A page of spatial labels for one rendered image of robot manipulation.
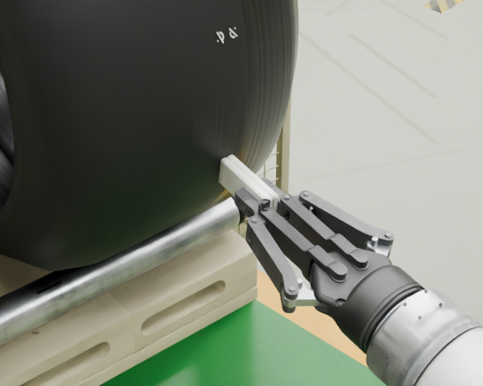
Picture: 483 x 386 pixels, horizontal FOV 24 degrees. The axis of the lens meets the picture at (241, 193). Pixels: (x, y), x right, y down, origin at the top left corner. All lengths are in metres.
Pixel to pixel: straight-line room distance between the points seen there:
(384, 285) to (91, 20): 0.32
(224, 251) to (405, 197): 1.58
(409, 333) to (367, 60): 2.55
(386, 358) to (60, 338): 0.42
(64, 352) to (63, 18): 0.42
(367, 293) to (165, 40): 0.27
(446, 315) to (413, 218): 1.87
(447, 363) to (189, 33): 0.35
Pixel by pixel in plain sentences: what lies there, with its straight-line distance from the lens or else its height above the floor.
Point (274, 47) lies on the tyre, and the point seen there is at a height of 1.19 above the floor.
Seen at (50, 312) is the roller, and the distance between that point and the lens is 1.18.
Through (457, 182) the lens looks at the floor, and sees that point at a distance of 2.92.
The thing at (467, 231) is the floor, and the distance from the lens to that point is 2.76.
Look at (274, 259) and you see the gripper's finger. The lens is 0.97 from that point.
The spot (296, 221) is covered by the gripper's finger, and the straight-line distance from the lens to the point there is 1.02.
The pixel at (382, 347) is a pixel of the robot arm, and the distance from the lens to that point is 0.91.
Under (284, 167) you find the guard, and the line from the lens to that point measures 2.09.
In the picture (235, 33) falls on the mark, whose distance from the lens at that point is 0.99.
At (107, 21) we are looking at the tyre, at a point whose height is 1.27.
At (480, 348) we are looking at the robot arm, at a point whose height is 1.08.
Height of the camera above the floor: 1.69
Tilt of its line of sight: 37 degrees down
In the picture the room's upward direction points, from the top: straight up
